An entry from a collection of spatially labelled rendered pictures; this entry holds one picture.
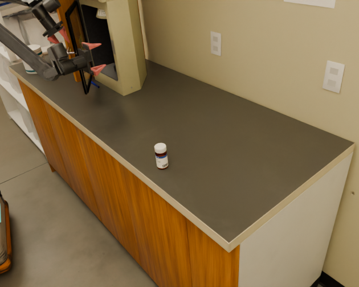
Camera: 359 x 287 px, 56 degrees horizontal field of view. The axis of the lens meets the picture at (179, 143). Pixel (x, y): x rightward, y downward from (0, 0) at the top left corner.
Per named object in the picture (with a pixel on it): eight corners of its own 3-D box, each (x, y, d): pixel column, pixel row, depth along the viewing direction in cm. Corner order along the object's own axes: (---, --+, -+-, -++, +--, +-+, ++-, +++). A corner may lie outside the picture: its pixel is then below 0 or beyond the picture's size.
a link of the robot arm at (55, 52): (51, 79, 149) (45, 79, 141) (39, 54, 147) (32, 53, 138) (76, 69, 149) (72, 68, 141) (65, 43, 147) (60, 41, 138)
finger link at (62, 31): (62, 45, 170) (49, 29, 165) (74, 38, 169) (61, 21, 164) (60, 50, 164) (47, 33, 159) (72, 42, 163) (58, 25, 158)
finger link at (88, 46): (103, 40, 147) (84, 46, 142) (106, 56, 151) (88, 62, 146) (96, 37, 151) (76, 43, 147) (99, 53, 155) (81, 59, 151)
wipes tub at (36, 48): (43, 65, 228) (36, 42, 219) (50, 69, 219) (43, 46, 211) (23, 70, 221) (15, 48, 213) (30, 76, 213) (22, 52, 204)
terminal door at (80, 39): (93, 72, 196) (76, -1, 174) (86, 95, 171) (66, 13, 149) (92, 72, 196) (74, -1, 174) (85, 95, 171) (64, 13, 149)
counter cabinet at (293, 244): (119, 139, 319) (100, 44, 268) (317, 286, 183) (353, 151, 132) (51, 171, 285) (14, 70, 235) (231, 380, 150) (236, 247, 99)
